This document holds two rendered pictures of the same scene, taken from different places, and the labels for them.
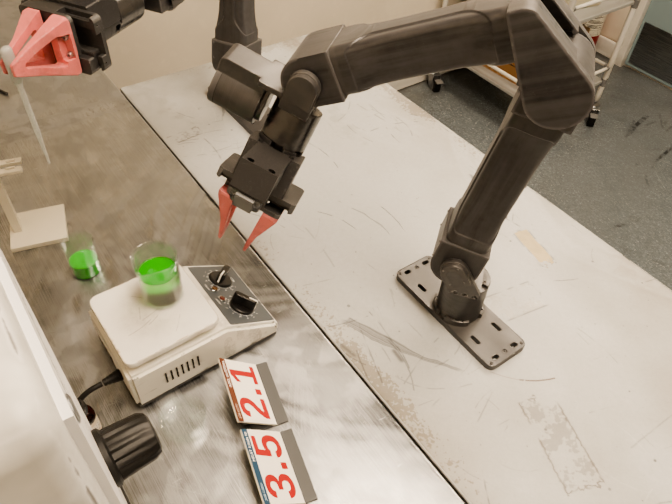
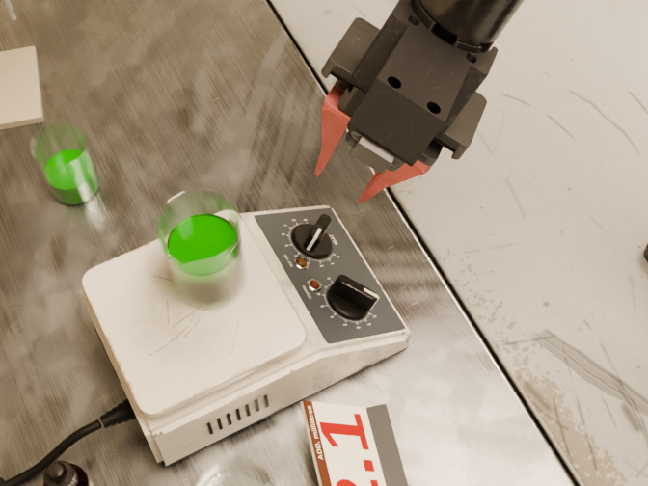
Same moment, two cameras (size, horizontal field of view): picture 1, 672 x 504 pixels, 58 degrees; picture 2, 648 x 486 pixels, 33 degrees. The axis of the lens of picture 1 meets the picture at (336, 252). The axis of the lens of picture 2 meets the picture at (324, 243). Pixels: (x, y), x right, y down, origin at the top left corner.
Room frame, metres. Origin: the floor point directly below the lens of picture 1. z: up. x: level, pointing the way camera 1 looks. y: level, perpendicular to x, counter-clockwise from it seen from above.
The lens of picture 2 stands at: (0.14, 0.05, 1.63)
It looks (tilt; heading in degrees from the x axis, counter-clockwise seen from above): 59 degrees down; 14
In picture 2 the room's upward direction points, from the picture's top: 2 degrees counter-clockwise
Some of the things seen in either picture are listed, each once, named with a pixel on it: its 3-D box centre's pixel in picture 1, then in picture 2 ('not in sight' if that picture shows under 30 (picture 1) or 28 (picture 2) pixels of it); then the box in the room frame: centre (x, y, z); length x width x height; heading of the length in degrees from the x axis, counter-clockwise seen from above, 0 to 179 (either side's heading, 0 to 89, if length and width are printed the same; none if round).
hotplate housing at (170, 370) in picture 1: (178, 323); (233, 321); (0.46, 0.20, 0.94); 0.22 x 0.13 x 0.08; 129
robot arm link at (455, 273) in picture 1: (464, 261); not in sight; (0.55, -0.17, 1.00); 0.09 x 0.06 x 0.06; 166
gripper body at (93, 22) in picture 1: (81, 25); not in sight; (0.68, 0.32, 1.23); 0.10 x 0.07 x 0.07; 69
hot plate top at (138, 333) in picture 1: (154, 311); (193, 308); (0.45, 0.22, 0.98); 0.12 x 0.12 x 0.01; 39
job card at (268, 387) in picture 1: (252, 390); (359, 463); (0.39, 0.09, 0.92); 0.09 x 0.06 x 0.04; 25
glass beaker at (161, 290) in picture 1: (157, 277); (202, 255); (0.47, 0.21, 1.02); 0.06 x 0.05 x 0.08; 163
